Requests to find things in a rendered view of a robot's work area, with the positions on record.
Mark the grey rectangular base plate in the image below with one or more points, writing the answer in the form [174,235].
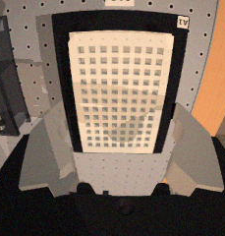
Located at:
[31,33]

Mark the white label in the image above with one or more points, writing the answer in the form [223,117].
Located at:
[119,2]

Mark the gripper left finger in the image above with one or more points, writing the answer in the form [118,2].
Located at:
[39,168]

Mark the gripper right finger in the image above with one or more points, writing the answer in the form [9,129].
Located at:
[196,167]

